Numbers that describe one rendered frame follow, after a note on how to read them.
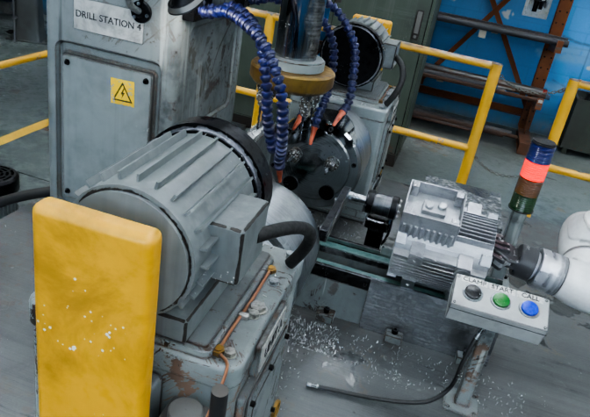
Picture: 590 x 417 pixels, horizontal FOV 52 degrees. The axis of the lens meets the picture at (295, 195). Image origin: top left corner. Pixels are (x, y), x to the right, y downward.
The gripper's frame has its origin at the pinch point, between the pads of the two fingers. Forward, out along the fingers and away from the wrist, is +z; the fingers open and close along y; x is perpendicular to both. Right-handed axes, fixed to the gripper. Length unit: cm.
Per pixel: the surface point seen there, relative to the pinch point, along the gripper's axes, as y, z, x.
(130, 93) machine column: 20, 69, -11
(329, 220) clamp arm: 7.1, 24.0, 5.3
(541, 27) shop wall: -488, -61, -1
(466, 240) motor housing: 6.9, -4.2, -2.8
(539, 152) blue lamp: -25.2, -15.5, -17.0
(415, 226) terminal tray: 8.8, 6.7, -2.3
